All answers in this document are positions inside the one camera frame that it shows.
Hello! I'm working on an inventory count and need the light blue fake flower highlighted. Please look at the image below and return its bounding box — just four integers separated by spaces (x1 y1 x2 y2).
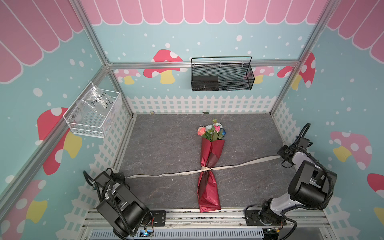
201 119 225 142

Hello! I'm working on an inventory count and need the cream ribbon strip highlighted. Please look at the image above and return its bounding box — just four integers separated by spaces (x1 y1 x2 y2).
125 156 281 179

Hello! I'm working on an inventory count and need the pink orange fake rose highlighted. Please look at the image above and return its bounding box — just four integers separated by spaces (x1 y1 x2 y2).
197 127 206 136

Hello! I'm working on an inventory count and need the dark red wrapping paper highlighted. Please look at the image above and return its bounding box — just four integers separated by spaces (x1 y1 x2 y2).
197 138 225 213

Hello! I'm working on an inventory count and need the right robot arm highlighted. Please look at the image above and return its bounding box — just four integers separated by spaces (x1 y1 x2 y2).
259 137 338 225

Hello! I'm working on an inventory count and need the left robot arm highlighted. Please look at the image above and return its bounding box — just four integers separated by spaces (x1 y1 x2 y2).
83 171 150 240

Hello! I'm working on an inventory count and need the clear plastic bag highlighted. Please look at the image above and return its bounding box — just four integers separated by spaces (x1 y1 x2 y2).
77 86 114 118

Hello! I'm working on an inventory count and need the black box in basket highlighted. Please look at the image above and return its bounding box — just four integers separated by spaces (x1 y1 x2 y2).
191 76 219 92

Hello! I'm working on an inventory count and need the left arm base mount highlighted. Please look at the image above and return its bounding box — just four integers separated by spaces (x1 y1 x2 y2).
142 210 167 227

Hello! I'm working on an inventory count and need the white wire basket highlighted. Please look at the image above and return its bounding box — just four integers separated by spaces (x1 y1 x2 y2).
63 82 123 139

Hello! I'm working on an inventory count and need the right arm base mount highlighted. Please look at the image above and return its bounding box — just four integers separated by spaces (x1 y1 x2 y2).
244 208 287 226

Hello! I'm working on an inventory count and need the black wire mesh basket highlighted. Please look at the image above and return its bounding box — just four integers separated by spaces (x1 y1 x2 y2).
191 56 255 91

